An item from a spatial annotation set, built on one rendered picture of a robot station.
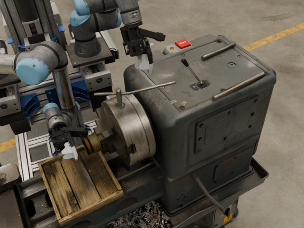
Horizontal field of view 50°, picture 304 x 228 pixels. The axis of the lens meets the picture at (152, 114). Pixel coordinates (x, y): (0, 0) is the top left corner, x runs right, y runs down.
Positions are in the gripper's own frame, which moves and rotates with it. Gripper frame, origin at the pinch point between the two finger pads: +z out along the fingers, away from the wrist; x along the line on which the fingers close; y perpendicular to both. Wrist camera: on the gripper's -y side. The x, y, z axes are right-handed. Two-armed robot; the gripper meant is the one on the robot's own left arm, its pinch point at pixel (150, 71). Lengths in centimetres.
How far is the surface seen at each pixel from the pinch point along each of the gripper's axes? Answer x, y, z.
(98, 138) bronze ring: -10.6, 27.2, 22.7
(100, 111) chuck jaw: -16.5, 21.5, 13.8
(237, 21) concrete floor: -238, -229, 41
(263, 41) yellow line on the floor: -189, -225, 64
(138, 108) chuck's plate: -3.4, 8.2, 14.0
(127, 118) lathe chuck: -1.8, 14.4, 15.7
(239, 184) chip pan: -14, -41, 85
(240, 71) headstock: 2.3, -41.3, 13.8
